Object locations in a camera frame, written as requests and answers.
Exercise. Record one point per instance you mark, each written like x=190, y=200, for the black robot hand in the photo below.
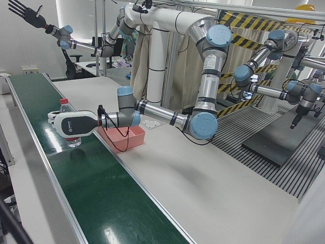
x=35, y=17

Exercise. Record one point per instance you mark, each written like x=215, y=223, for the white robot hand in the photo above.
x=76, y=124

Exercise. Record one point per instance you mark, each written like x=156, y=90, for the clear water bottle red cap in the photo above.
x=64, y=106

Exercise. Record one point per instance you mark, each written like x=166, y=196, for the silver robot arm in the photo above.
x=314, y=62
x=210, y=84
x=83, y=45

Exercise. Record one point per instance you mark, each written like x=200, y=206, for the pink plastic basket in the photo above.
x=134, y=138

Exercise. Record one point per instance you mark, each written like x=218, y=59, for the small blue object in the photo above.
x=128, y=75

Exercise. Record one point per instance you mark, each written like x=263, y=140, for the white power strip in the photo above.
x=29, y=69

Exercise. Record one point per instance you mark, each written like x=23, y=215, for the black office chair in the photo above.
x=69, y=68

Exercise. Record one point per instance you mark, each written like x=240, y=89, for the white desk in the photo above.
x=89, y=67

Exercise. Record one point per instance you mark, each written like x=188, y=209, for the black monitor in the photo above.
x=117, y=47
x=96, y=43

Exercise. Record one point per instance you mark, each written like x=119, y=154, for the green conveyor belt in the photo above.
x=101, y=190

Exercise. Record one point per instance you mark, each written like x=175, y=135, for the beige curtain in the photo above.
x=182, y=84
x=139, y=76

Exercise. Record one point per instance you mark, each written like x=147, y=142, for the black tripod leg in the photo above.
x=10, y=221

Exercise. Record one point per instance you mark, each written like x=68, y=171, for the black floor mat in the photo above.
x=279, y=145

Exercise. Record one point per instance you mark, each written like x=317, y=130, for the yellow black hazard barrier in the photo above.
x=254, y=21

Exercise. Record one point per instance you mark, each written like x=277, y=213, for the yellow safety helmet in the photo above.
x=299, y=20
x=306, y=7

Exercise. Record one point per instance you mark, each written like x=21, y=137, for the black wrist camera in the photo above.
x=101, y=120

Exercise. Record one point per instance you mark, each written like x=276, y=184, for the thin aluminium post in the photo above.
x=96, y=25

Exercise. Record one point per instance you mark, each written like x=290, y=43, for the aluminium profile bracket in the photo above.
x=7, y=152

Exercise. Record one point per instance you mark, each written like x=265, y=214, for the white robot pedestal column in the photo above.
x=157, y=76

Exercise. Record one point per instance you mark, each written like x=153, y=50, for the black overhead camera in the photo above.
x=138, y=8

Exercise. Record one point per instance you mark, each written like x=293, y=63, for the grey robot pedestal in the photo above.
x=276, y=84

